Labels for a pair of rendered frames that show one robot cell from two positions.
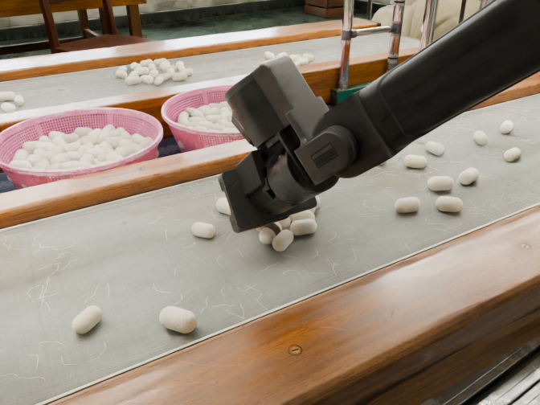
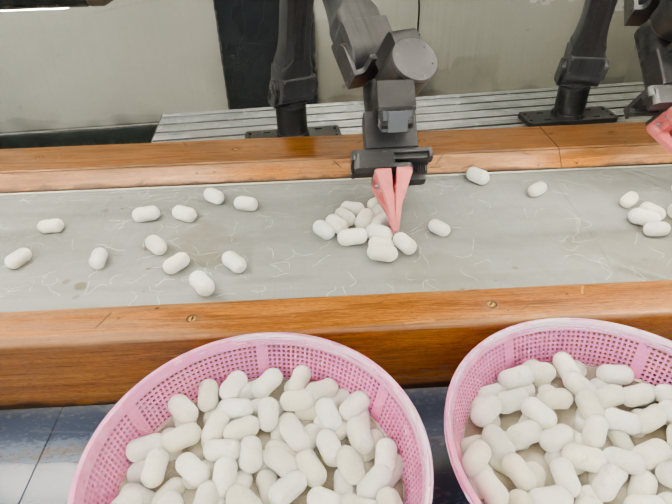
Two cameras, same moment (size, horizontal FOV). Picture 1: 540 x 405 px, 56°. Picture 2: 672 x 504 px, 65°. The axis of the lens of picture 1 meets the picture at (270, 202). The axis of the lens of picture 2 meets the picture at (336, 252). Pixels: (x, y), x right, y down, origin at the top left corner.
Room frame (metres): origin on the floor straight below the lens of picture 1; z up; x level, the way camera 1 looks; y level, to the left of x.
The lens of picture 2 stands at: (1.08, 0.24, 1.13)
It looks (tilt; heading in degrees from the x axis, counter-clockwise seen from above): 36 degrees down; 209
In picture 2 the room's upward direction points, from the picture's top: 2 degrees counter-clockwise
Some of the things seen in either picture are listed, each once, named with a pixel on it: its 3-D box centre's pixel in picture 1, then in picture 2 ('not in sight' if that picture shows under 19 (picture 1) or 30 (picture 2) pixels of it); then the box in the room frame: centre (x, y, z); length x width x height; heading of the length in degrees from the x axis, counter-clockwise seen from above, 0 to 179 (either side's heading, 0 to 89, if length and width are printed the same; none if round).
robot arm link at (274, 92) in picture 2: not in sight; (292, 90); (0.21, -0.33, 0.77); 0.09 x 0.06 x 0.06; 143
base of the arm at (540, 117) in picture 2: not in sight; (571, 101); (-0.14, 0.16, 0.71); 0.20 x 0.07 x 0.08; 125
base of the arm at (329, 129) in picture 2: not in sight; (291, 120); (0.21, -0.34, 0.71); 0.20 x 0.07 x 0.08; 125
